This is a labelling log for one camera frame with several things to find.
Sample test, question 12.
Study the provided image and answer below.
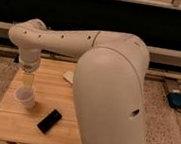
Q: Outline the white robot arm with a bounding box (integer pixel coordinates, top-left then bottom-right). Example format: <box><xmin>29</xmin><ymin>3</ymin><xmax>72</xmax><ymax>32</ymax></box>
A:
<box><xmin>8</xmin><ymin>19</ymin><xmax>150</xmax><ymax>144</ymax></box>

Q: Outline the small wooden table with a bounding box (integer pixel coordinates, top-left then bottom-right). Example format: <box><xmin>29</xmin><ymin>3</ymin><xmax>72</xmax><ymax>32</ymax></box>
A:
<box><xmin>0</xmin><ymin>59</ymin><xmax>81</xmax><ymax>144</ymax></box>

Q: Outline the black smartphone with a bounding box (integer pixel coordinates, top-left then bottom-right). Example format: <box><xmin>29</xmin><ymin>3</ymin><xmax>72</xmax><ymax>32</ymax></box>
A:
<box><xmin>37</xmin><ymin>109</ymin><xmax>63</xmax><ymax>134</ymax></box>

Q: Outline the blue box on floor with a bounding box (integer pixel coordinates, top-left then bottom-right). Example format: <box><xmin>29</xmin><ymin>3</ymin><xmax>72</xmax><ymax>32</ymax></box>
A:
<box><xmin>167</xmin><ymin>92</ymin><xmax>181</xmax><ymax>109</ymax></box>

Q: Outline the white plastic cup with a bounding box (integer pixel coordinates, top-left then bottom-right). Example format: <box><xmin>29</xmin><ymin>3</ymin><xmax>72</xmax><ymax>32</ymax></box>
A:
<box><xmin>14</xmin><ymin>87</ymin><xmax>36</xmax><ymax>108</ymax></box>

